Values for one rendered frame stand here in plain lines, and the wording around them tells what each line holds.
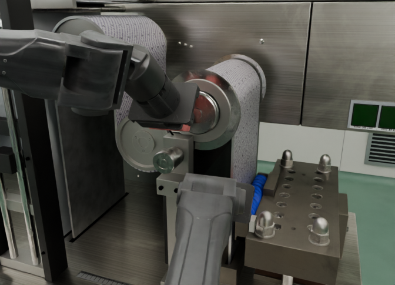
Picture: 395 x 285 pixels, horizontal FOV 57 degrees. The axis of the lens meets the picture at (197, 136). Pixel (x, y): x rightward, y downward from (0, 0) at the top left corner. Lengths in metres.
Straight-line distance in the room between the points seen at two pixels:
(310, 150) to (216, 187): 3.03
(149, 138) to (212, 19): 0.39
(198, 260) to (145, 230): 0.61
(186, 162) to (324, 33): 0.46
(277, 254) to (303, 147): 2.81
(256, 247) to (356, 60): 0.49
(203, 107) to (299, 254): 0.30
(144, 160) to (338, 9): 0.55
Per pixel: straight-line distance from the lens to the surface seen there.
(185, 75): 0.64
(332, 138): 3.42
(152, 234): 0.93
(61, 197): 0.92
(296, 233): 0.71
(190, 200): 0.42
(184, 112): 0.52
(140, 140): 0.72
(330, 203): 0.83
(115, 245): 0.90
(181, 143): 0.64
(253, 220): 0.69
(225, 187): 0.45
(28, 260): 0.88
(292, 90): 0.94
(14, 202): 0.82
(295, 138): 3.44
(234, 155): 0.66
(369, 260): 2.53
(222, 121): 0.63
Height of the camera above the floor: 1.42
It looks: 19 degrees down
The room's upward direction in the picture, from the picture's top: straight up
